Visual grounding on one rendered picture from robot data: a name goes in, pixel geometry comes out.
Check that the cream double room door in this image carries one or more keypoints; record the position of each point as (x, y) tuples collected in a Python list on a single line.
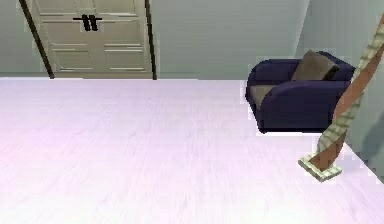
[(113, 40)]

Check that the brown and cream floor lamp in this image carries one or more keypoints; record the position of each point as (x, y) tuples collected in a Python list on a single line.
[(346, 106)]

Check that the dark blue armchair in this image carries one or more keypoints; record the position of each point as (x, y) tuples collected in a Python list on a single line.
[(300, 103)]

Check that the brown cushion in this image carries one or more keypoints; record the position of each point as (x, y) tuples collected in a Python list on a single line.
[(313, 66)]

